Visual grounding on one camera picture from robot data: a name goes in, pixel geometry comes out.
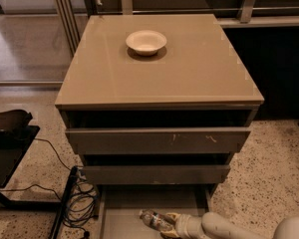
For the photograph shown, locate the middle grey drawer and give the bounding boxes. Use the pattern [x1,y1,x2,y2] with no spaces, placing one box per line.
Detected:
[83,165,230,185]

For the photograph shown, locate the grey drawer cabinet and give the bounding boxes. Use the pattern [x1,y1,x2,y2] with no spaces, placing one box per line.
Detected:
[54,14,265,197]

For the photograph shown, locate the sliding glass door frame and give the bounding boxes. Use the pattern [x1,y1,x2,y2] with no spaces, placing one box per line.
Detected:
[0,0,80,88]

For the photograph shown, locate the tangled dark cables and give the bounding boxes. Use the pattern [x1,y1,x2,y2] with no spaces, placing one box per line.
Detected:
[0,137,99,239]

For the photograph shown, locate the black side table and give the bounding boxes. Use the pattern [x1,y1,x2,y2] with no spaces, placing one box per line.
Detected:
[0,125,78,239]

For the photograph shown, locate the bottom open grey drawer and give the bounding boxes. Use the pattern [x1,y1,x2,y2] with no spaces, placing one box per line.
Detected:
[98,185,211,239]

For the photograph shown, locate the metal railing frame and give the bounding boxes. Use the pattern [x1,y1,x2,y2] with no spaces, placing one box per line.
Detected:
[85,0,299,28]

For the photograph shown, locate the top grey drawer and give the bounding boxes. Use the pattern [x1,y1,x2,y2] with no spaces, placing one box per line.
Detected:
[66,127,250,155]

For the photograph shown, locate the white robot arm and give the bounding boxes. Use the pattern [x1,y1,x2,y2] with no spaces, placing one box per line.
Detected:
[162,212,299,239]

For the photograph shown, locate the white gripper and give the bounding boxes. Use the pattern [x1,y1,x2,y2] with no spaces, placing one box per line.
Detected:
[160,212,203,239]

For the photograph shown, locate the clear plastic water bottle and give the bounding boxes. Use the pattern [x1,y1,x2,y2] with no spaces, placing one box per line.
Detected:
[140,209,174,232]

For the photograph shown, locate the black object on table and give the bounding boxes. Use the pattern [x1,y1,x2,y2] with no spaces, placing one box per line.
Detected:
[0,110,33,137]

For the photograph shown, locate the white paper bowl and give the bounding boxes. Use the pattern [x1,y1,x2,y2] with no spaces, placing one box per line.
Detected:
[126,30,167,56]

